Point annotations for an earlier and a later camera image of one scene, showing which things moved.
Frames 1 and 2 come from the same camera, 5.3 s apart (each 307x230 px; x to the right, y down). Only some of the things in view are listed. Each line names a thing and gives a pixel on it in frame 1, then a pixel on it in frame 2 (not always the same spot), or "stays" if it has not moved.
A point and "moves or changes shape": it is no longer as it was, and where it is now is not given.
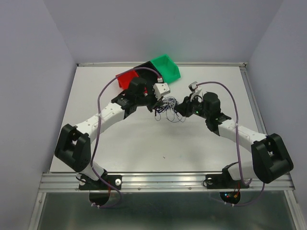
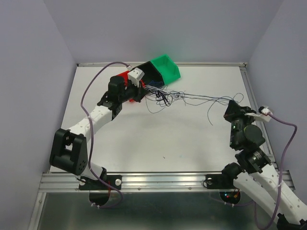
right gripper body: x=192 y=106 -> x=239 y=115
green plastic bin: x=169 y=70 stays
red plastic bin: x=124 y=79 stays
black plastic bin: x=148 y=74 stays
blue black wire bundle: x=169 y=105 moves or changes shape
